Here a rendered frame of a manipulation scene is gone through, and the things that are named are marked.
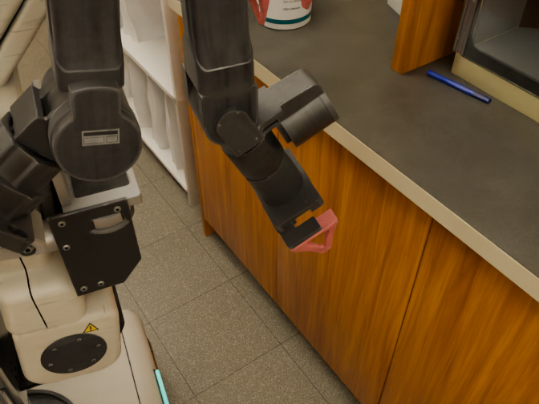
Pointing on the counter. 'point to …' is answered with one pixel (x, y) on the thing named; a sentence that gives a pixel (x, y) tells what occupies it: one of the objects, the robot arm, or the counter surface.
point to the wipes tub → (286, 14)
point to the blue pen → (459, 86)
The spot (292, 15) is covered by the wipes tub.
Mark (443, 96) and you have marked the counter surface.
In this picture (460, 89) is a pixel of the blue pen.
